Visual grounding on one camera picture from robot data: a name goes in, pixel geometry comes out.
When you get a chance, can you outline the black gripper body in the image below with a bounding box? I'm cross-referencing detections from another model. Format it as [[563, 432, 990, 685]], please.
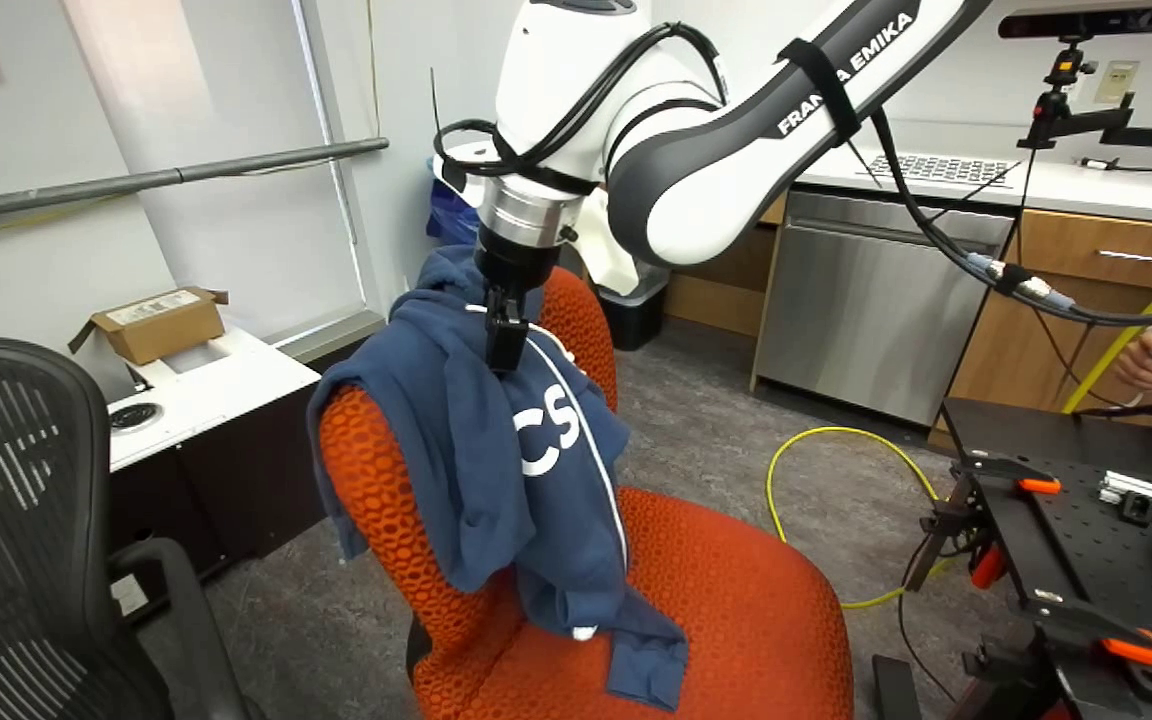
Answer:
[[473, 226, 566, 305]]

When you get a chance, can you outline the blue zip hoodie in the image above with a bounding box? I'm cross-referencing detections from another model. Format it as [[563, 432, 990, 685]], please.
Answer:
[[303, 240, 691, 717]]

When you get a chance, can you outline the orange fabric office chair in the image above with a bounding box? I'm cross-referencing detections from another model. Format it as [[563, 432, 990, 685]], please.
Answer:
[[315, 261, 857, 720]]

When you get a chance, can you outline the black mesh office chair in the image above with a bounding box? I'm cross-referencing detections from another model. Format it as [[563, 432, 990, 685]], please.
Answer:
[[0, 337, 253, 720]]

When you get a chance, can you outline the blue recycling bin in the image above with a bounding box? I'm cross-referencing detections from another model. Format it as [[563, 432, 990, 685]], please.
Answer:
[[423, 163, 495, 257]]

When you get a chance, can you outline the white-topped dark desk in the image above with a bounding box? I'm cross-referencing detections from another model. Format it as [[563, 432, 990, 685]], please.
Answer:
[[98, 328, 327, 580]]

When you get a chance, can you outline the open cardboard box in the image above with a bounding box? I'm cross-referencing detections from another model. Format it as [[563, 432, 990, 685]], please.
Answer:
[[63, 282, 233, 368]]

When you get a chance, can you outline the black round desk grommet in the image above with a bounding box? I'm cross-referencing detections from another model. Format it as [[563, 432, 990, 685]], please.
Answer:
[[106, 397, 164, 432]]

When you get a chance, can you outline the white keyboard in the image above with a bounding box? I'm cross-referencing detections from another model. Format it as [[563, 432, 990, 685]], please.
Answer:
[[869, 149, 1024, 193]]

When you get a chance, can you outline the wooden counter cabinet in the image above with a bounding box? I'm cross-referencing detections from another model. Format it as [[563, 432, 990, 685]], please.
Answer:
[[660, 116, 1152, 421]]

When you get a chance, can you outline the black perforated breadboard table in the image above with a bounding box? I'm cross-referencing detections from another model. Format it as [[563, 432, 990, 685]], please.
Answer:
[[941, 397, 1152, 720]]

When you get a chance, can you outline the yellow cable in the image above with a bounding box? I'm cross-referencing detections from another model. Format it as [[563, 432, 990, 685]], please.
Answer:
[[762, 421, 951, 614]]

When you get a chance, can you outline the grey wall rail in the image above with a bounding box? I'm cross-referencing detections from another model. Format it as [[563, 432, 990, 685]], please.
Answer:
[[0, 131, 390, 226]]

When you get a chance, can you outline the red-handled black clamp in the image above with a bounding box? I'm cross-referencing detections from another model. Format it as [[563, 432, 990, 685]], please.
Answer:
[[904, 493, 1016, 601]]

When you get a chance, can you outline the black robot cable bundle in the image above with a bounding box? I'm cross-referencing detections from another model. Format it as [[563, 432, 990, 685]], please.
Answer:
[[862, 98, 1152, 330]]

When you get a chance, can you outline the orange-handled black clamp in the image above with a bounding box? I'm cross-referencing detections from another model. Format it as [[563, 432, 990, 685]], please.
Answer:
[[1027, 590, 1152, 675], [963, 450, 1066, 503]]

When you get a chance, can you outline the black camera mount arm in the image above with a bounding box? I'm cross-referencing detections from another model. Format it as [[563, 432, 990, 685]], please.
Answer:
[[1016, 34, 1152, 152]]

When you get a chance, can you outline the yellow diagonal strap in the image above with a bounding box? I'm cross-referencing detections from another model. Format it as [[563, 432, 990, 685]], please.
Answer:
[[1063, 242, 1152, 414]]

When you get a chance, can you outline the black bar camera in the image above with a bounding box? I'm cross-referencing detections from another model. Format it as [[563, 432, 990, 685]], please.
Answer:
[[994, 5, 1152, 45]]

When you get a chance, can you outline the silver aluminium bracket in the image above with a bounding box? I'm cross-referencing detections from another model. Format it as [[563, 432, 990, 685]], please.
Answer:
[[1097, 467, 1152, 526]]

